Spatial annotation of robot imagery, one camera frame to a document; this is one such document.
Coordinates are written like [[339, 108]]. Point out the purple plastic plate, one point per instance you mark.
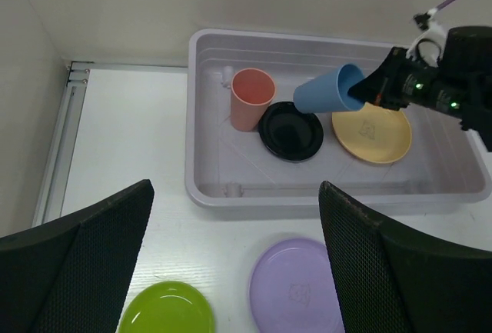
[[292, 289]]

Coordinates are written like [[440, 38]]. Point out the blue plastic cup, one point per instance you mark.
[[329, 92]]

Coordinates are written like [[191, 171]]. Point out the black plastic plate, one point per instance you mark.
[[289, 134]]

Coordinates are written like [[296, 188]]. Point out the pink plastic cup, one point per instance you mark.
[[252, 91]]

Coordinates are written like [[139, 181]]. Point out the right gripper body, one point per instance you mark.
[[403, 82]]

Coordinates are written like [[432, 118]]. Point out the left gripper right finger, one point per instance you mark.
[[390, 277]]

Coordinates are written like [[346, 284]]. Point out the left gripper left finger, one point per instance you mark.
[[73, 274]]

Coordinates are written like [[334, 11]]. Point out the aluminium corner profile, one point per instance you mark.
[[52, 193]]

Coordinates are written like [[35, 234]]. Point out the green plastic plate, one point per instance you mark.
[[168, 306]]

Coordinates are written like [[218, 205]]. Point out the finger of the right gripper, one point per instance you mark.
[[376, 88]]

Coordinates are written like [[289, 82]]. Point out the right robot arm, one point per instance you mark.
[[458, 86]]

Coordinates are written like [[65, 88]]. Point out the orange plastic plate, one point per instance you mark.
[[374, 134]]

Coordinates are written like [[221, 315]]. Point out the lavender plastic bin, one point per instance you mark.
[[226, 168]]

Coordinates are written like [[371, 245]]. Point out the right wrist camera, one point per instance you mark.
[[431, 31]]

